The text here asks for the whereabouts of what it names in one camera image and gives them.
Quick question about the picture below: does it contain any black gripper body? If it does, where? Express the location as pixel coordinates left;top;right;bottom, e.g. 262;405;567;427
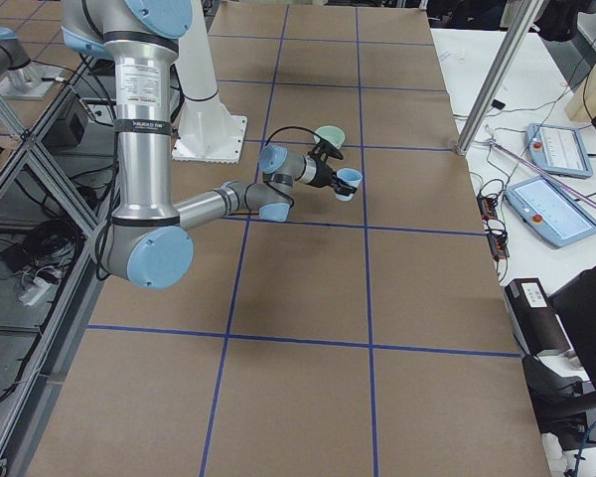
311;161;336;188

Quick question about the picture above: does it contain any light blue plastic cup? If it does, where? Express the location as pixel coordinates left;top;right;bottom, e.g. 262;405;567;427
335;168;364;202

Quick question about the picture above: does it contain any light green bowl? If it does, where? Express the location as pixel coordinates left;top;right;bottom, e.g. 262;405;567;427
313;125;346;149

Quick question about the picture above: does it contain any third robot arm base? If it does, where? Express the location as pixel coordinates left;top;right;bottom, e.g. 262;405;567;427
0;27;51;100

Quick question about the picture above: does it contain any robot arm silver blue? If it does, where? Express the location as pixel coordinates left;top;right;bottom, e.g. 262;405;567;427
63;1;362;289

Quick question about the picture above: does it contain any black usb hub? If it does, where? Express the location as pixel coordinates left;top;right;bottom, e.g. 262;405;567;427
477;194;509;261

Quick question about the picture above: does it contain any small black square device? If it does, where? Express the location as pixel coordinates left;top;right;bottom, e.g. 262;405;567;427
492;99;506;110

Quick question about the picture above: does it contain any near teach pendant tablet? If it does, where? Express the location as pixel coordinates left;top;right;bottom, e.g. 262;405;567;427
505;177;596;248

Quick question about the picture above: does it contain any teach pendant tablet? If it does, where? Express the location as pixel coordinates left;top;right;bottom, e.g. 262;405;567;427
525;123;593;179
505;177;596;248

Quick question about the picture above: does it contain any far teach pendant tablet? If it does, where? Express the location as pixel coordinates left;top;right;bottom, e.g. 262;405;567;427
525;123;593;179

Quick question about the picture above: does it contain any black box with label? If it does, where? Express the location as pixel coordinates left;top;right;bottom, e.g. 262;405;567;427
504;278;570;357

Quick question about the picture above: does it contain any black monitor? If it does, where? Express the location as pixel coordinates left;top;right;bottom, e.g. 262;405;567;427
549;265;596;387

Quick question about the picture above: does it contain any white power strip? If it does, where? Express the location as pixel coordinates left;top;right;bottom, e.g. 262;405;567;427
19;277;51;306

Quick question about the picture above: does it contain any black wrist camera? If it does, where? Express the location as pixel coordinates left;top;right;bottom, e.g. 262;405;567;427
308;139;344;163

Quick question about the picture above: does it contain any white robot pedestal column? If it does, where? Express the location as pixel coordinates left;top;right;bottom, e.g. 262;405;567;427
173;0;247;164

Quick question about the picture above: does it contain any aluminium frame post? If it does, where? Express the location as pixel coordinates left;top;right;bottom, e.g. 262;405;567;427
456;0;544;156

